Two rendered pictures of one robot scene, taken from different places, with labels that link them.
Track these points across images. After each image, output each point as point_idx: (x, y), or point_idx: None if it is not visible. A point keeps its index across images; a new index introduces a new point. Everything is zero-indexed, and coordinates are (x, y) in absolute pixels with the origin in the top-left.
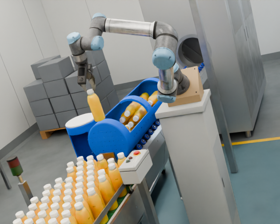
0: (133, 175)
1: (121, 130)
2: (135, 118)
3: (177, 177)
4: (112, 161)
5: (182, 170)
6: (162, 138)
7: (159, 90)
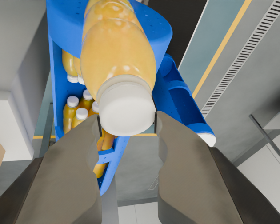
0: None
1: (53, 10)
2: (81, 111)
3: (35, 25)
4: None
5: (20, 28)
6: None
7: None
